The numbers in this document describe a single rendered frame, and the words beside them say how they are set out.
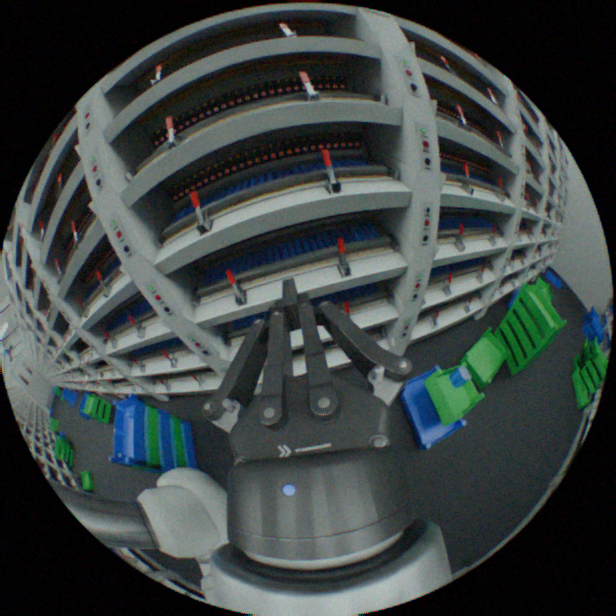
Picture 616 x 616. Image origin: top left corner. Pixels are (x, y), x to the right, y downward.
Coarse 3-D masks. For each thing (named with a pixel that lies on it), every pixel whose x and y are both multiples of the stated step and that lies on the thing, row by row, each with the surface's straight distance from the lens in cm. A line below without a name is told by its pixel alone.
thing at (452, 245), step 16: (448, 208) 81; (464, 208) 91; (448, 224) 75; (464, 224) 82; (480, 224) 94; (496, 224) 109; (448, 240) 69; (464, 240) 75; (480, 240) 86; (496, 240) 99; (512, 240) 106; (448, 256) 62; (464, 256) 71; (480, 256) 85
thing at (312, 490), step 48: (288, 384) 10; (336, 384) 10; (240, 432) 10; (288, 432) 9; (336, 432) 8; (384, 432) 9; (240, 480) 7; (288, 480) 6; (336, 480) 6; (384, 480) 7; (240, 528) 7; (288, 528) 6; (336, 528) 6; (384, 528) 6
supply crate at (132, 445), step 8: (128, 400) 97; (136, 400) 89; (144, 400) 92; (128, 408) 104; (136, 408) 88; (120, 416) 105; (136, 416) 87; (120, 424) 104; (128, 424) 100; (136, 424) 86; (128, 432) 99; (136, 432) 85; (120, 440) 102; (128, 440) 98; (136, 440) 84; (120, 448) 102; (128, 448) 97; (136, 448) 83; (136, 456) 83; (144, 456) 85; (120, 464) 100; (128, 464) 90; (136, 464) 83; (144, 464) 84
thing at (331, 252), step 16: (368, 240) 50; (384, 240) 51; (304, 256) 46; (320, 256) 46; (336, 256) 48; (352, 256) 47; (256, 272) 46; (272, 272) 46; (288, 272) 45; (208, 288) 52; (224, 288) 51
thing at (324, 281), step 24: (336, 216) 55; (360, 216) 57; (384, 216) 57; (192, 264) 60; (360, 264) 47; (384, 264) 48; (408, 264) 51; (192, 288) 56; (264, 288) 46; (312, 288) 42; (336, 288) 45; (192, 312) 53; (216, 312) 49; (240, 312) 47
